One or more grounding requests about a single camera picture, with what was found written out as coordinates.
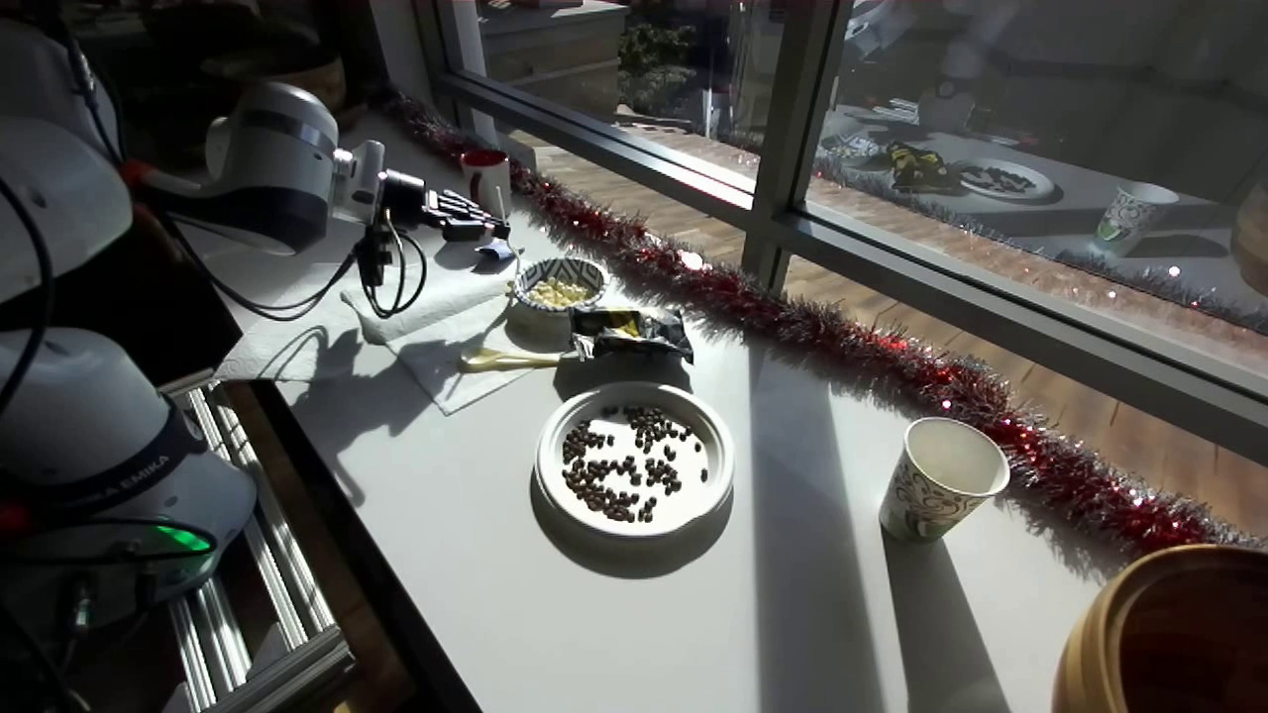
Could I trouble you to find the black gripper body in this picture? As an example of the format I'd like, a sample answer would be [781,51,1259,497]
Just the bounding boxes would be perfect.
[375,165,489,245]

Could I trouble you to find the small dark object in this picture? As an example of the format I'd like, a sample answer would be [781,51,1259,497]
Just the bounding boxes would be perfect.
[466,233,522,277]

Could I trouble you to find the wooden bowl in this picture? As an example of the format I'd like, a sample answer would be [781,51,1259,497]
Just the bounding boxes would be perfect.
[1049,538,1268,713]

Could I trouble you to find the white mug red inside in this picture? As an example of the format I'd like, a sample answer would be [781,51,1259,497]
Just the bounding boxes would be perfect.
[457,141,520,220]

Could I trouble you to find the popcorn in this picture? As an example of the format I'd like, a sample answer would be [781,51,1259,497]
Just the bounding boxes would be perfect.
[522,266,600,318]

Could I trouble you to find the white folded paper towel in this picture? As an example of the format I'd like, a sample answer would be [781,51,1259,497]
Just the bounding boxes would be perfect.
[336,269,516,352]

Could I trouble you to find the cream plastic utensil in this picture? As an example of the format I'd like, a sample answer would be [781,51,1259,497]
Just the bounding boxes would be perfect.
[457,340,587,375]

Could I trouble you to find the white flat paper towel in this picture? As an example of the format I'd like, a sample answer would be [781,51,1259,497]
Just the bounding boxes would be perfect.
[394,327,535,421]

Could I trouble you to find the black square tray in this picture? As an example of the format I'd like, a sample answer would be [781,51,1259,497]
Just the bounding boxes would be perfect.
[567,299,699,368]

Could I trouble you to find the dark coffee beans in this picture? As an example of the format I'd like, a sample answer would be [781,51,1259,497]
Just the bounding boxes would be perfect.
[560,405,715,528]

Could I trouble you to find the white plate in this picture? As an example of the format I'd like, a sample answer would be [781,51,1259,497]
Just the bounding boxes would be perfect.
[532,381,738,541]

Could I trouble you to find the red silver tinsel garland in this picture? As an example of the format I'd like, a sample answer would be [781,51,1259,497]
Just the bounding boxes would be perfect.
[375,92,1235,563]

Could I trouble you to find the patterned paper cup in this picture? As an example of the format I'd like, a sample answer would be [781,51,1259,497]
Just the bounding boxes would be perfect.
[877,413,1016,548]

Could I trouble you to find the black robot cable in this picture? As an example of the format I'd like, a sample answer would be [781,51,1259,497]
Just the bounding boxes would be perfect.
[124,162,435,323]

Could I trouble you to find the window frame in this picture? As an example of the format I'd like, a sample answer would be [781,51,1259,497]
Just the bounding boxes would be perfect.
[417,0,1268,468]

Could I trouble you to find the aluminium frame rails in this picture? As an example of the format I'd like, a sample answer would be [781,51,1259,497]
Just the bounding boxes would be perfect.
[161,375,366,713]

